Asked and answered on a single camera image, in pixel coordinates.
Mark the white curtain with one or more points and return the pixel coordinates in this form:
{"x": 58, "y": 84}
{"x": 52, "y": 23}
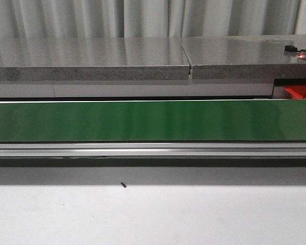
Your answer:
{"x": 30, "y": 19}

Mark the aluminium conveyor frame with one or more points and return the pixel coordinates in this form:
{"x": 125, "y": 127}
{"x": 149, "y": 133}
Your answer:
{"x": 164, "y": 150}

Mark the green conveyor belt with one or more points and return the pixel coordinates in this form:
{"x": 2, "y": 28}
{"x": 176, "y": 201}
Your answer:
{"x": 257, "y": 120}

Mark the black sensor box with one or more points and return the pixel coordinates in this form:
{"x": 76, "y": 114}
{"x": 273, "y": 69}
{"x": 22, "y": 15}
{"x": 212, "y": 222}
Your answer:
{"x": 291, "y": 48}

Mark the grey stone counter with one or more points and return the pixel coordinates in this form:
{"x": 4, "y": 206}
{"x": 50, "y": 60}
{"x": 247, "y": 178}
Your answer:
{"x": 137, "y": 58}

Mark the red plastic bin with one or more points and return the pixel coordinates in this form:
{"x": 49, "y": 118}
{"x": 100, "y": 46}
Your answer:
{"x": 296, "y": 92}

